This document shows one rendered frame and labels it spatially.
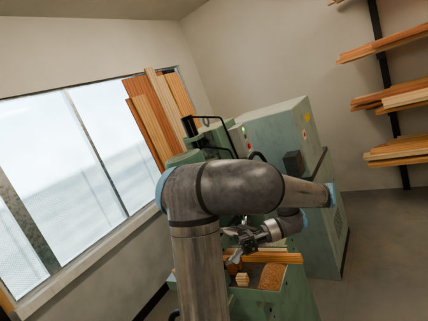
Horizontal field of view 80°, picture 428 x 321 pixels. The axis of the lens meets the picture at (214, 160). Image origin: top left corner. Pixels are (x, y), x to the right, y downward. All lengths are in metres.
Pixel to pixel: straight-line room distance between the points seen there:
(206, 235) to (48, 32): 2.35
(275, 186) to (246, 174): 0.07
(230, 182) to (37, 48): 2.25
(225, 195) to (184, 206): 0.10
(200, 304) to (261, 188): 0.27
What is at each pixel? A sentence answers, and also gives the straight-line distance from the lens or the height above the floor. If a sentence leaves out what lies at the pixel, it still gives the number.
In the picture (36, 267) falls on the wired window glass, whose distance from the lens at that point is 2.37.
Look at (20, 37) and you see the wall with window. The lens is 2.56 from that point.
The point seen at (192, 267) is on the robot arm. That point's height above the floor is 1.37.
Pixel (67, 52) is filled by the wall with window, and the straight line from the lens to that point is 2.66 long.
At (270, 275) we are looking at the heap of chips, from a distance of 1.15.
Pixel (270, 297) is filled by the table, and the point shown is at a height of 0.87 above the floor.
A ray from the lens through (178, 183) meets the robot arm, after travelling 0.54.
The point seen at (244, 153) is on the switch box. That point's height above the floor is 1.34.
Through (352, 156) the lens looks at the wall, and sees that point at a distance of 3.38.
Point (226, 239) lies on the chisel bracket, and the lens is 1.32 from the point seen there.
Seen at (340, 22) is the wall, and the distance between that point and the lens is 3.13.
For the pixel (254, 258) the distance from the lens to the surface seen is 1.28.
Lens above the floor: 1.68
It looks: 14 degrees down
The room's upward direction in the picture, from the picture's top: 21 degrees counter-clockwise
